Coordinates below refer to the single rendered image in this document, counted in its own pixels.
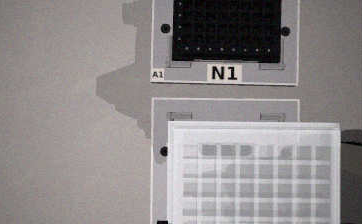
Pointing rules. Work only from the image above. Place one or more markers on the clear multi-well plate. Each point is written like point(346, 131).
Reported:
point(230, 175)

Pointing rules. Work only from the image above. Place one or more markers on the black multi-well plate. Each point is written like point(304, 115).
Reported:
point(246, 42)

